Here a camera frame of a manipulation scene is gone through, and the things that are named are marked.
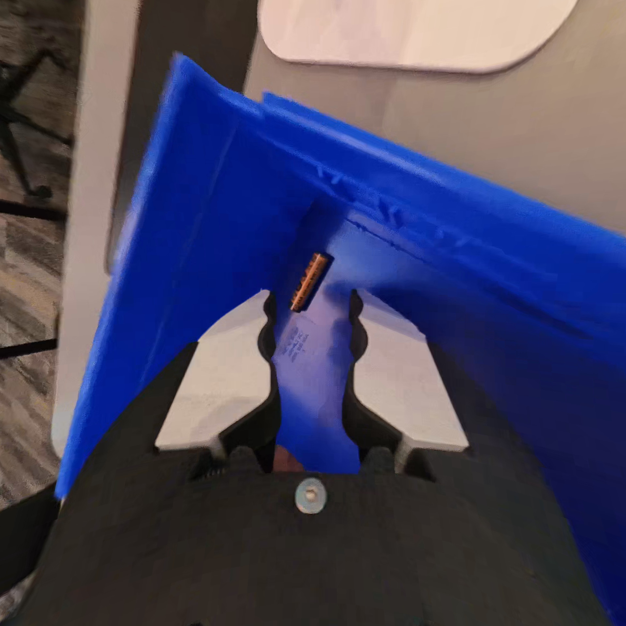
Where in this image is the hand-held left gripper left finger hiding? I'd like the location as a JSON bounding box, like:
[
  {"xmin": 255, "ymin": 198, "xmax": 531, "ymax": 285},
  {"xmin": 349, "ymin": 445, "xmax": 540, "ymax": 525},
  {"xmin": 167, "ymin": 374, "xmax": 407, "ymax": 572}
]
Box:
[{"xmin": 154, "ymin": 291, "xmax": 284, "ymax": 454}]

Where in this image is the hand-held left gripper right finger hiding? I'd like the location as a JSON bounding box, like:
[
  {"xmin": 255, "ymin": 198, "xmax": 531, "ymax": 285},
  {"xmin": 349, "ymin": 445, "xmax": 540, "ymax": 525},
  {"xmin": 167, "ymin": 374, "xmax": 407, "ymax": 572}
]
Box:
[{"xmin": 341, "ymin": 289, "xmax": 471, "ymax": 455}]

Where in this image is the large blue bin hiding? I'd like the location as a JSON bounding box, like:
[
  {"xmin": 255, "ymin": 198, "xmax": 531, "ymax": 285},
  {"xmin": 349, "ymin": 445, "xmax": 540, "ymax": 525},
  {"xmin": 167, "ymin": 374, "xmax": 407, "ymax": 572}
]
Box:
[{"xmin": 54, "ymin": 51, "xmax": 626, "ymax": 626}]

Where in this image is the person's left hand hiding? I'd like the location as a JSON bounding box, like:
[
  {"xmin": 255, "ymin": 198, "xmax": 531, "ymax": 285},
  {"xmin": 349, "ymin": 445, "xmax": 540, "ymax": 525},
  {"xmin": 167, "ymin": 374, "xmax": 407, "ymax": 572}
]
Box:
[{"xmin": 274, "ymin": 445, "xmax": 304, "ymax": 476}]

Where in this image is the orange AAA battery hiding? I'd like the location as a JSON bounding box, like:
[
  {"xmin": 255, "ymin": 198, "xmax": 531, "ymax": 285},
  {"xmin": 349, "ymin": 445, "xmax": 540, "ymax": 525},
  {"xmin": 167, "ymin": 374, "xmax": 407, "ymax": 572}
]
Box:
[{"xmin": 290, "ymin": 252, "xmax": 335, "ymax": 314}]

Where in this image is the black office chair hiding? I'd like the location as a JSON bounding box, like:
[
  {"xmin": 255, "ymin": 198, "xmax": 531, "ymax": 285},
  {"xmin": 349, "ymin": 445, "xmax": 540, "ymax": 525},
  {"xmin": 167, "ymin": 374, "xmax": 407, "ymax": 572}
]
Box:
[{"xmin": 0, "ymin": 49, "xmax": 77, "ymax": 211}]

